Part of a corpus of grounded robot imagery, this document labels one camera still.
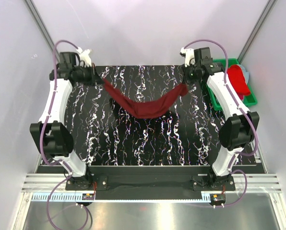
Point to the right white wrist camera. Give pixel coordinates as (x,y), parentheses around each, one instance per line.
(188,54)

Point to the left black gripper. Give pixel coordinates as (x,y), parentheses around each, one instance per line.
(95,77)

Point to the right aluminium frame post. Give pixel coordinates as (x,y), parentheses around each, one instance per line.
(256,29)

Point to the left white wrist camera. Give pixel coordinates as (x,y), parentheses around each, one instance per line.
(84,57)

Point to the aluminium frame post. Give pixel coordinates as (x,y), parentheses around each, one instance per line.
(41,26)
(256,29)

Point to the pink t shirt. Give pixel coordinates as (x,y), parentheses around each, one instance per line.
(242,97)

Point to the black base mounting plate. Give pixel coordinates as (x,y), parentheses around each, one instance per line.
(135,172)

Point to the green plastic bin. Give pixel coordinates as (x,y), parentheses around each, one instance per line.
(251,99)

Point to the left aluminium frame post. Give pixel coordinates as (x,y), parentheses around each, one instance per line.
(41,26)

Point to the white slotted cable duct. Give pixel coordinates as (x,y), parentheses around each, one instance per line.
(82,197)

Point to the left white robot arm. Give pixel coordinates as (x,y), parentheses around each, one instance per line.
(53,140)

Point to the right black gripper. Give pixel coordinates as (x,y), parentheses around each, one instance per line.
(184,70)

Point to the light blue t shirt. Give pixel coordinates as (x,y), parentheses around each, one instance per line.
(245,73)

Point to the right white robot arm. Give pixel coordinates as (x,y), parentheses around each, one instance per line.
(240,124)

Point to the dark red t shirt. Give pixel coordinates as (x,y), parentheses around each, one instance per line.
(146,110)

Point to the bright red t shirt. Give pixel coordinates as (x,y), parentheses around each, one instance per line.
(237,80)

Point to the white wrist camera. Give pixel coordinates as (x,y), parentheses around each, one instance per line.
(188,54)
(84,57)

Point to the aluminium extrusion rail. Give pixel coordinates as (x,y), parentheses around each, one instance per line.
(253,183)

